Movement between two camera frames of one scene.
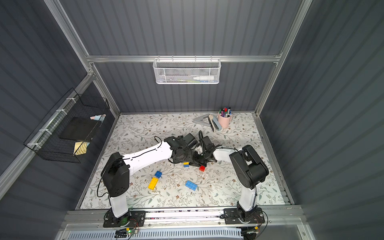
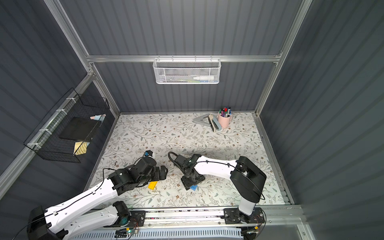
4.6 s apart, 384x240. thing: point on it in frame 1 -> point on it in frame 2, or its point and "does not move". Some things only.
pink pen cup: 224,122 does not move
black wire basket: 65,133 does not move
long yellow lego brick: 153,183 does not move
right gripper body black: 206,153 -> 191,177
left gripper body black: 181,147 -> 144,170
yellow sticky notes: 80,148 does not move
